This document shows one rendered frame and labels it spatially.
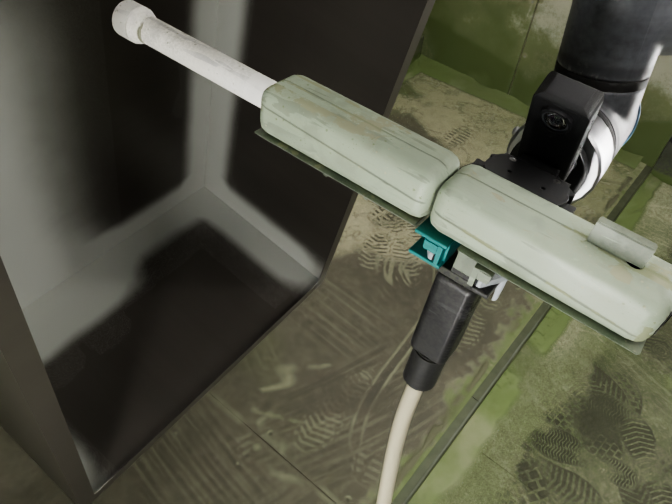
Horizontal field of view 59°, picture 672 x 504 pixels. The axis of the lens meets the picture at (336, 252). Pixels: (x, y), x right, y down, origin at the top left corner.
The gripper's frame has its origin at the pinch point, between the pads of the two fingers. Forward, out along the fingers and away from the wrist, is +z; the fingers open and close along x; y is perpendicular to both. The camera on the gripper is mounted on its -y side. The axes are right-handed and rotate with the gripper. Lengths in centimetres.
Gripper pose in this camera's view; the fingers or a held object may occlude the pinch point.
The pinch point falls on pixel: (466, 252)
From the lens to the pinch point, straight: 42.0
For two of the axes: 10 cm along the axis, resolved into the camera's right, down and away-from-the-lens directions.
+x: -8.0, -5.0, 3.3
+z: -5.7, 4.9, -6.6
